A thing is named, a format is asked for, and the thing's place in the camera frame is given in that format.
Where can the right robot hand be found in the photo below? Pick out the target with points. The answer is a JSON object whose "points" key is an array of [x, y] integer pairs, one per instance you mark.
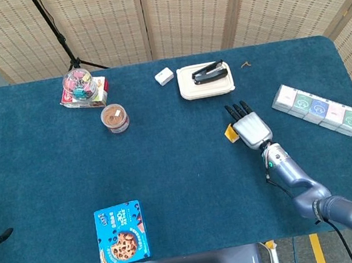
{"points": [[251, 125]]}

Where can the yellow small packet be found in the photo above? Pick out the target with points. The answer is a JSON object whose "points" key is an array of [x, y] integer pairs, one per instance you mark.
{"points": [[230, 132]]}

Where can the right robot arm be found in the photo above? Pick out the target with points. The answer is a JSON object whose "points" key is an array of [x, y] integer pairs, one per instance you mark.
{"points": [[324, 191]]}

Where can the small brown scrap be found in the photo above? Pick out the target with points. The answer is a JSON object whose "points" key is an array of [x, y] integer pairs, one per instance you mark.
{"points": [[246, 64]]}

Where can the beige lunch box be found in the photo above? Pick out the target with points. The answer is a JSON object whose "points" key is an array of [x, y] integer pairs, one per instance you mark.
{"points": [[205, 84]]}

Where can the black stapler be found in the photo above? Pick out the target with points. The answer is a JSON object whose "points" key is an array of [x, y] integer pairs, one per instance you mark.
{"points": [[209, 72]]}

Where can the row of small tea boxes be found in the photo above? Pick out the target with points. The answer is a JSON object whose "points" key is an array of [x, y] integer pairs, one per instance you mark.
{"points": [[319, 109]]}

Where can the small white box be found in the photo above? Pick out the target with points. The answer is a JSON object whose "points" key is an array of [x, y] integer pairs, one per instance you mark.
{"points": [[164, 76]]}

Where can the brown spread jar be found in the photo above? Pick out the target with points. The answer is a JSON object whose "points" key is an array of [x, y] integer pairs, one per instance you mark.
{"points": [[115, 118]]}

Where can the blue cookie box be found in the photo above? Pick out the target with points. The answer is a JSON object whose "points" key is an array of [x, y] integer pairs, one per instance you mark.
{"points": [[121, 234]]}

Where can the red and green flat box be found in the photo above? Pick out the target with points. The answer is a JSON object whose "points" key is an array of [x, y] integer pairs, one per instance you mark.
{"points": [[89, 95]]}

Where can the clear jar of binder clips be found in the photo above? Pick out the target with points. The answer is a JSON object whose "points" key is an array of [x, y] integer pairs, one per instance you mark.
{"points": [[79, 85]]}

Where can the black tripod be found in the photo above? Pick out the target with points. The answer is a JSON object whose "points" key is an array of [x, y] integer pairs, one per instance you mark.
{"points": [[62, 39]]}

